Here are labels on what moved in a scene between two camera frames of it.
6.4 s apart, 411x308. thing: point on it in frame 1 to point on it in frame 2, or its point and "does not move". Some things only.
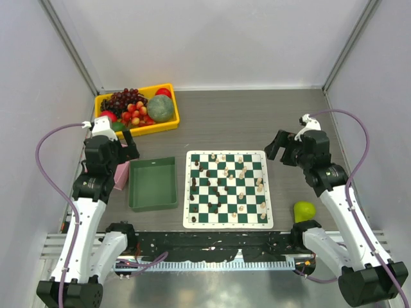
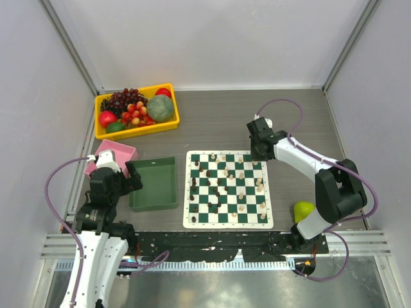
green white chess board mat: x=227 y=189 does not move
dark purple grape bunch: x=118 y=102 does not move
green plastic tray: x=152 y=184 does not move
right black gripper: x=285 y=139 to x=254 y=156
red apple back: x=164 y=91 does not move
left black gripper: x=126 y=153 to x=133 y=182
